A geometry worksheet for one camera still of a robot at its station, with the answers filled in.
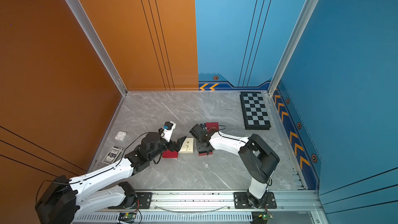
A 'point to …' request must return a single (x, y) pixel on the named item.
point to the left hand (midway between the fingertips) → (179, 130)
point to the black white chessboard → (255, 115)
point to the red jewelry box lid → (211, 126)
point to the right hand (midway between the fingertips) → (203, 146)
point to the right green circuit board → (260, 217)
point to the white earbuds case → (121, 136)
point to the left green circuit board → (128, 217)
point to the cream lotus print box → (187, 146)
